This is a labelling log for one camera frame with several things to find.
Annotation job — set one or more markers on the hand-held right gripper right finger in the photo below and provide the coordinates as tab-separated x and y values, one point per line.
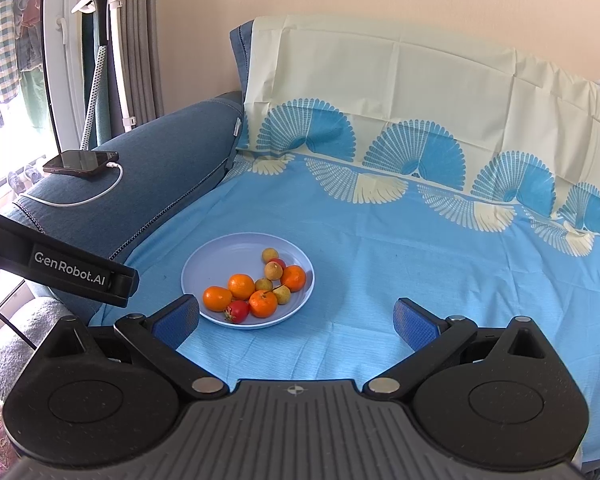
415	327

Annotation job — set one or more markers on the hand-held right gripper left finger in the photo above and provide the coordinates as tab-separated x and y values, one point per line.
177	322

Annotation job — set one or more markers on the small mandarin orange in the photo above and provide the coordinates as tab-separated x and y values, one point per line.
217	298
294	278
241	285
262	305

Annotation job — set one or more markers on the red cherry tomato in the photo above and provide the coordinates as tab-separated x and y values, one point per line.
280	263
237	311

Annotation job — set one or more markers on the pale blue plate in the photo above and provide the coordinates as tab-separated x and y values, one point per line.
220	260

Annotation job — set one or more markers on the tan longan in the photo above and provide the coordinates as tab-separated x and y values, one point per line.
273	271
263	284
270	254
282	295

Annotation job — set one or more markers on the blue cream printed sheet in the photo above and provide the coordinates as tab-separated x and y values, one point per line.
380	240

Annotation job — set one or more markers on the black smartphone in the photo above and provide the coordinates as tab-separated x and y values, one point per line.
80	162

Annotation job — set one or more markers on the grey fuzzy blanket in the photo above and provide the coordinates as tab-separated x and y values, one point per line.
5	360

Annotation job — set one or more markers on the green hanging garment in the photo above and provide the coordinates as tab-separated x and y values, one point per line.
32	95

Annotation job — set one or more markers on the white steamer pole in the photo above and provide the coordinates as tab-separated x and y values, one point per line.
122	90

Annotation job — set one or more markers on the grey curtain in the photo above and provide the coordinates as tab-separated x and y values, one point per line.
145	50

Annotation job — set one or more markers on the teal curtain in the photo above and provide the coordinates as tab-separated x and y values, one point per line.
86	25

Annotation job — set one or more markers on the white window frame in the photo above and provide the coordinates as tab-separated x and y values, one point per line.
67	75

